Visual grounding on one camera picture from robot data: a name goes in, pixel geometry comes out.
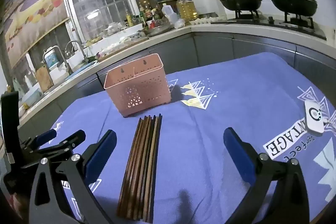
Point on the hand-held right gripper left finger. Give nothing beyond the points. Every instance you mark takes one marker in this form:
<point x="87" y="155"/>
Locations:
<point x="101" y="150"/>

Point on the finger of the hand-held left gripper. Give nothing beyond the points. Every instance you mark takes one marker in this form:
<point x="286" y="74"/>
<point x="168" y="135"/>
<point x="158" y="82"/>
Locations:
<point x="47" y="137"/>
<point x="74" y="136"/>

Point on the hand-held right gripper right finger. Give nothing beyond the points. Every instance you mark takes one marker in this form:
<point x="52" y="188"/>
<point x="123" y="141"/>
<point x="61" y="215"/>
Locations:
<point x="239" y="158"/>

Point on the bundle of wooden chopsticks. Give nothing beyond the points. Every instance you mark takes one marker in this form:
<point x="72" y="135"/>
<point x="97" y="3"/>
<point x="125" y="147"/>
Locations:
<point x="139" y="174"/>

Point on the pink perforated utensil holder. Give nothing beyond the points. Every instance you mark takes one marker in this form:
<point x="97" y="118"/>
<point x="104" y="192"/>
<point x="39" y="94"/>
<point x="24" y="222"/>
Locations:
<point x="136" y="90"/>

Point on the person's left forearm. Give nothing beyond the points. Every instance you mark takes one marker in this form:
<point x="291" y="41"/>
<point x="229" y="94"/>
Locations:
<point x="19" y="208"/>

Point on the bamboo cutting board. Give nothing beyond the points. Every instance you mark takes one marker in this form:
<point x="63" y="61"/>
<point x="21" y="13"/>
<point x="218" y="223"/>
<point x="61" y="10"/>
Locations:
<point x="44" y="79"/>

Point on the blue printed tablecloth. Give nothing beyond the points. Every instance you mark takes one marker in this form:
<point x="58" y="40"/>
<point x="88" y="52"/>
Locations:
<point x="210" y="108"/>

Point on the blue plastic basin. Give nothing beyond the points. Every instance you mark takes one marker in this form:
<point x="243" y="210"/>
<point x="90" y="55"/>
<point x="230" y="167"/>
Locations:
<point x="81" y="71"/>

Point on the white flat tag device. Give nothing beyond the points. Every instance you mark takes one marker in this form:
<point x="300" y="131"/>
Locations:
<point x="315" y="119"/>

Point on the white plastic tub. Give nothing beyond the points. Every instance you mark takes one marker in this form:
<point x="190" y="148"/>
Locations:
<point x="126" y="31"/>

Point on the grey kitchen counter cabinet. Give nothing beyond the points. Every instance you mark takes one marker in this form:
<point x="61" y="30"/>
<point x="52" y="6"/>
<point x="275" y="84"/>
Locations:
<point x="215" y="43"/>

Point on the steel basin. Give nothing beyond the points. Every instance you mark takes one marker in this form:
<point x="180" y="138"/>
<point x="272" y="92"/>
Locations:
<point x="157" y="29"/>

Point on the black gas stove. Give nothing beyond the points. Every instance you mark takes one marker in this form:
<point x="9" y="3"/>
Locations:
<point x="262" y="23"/>

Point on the white egg tray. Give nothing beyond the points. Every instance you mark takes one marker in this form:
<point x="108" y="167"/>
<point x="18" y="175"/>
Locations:
<point x="203" y="20"/>

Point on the group of condiment bottles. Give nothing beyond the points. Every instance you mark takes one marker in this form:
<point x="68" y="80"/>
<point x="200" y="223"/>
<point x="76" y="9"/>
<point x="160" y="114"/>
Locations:
<point x="147" y="12"/>

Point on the clear plastic container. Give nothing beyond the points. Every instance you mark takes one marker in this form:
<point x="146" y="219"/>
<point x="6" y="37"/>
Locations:
<point x="179" y="23"/>

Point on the white plastic jug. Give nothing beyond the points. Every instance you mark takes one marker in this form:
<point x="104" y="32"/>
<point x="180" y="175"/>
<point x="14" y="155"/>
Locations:
<point x="169" y="15"/>

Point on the large cooking oil bottle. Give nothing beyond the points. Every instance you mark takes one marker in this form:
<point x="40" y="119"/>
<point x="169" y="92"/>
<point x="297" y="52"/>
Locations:
<point x="187" y="10"/>

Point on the fruit print wall poster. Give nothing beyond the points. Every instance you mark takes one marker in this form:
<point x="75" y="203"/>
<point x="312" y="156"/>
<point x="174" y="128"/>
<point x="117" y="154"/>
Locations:
<point x="34" y="11"/>

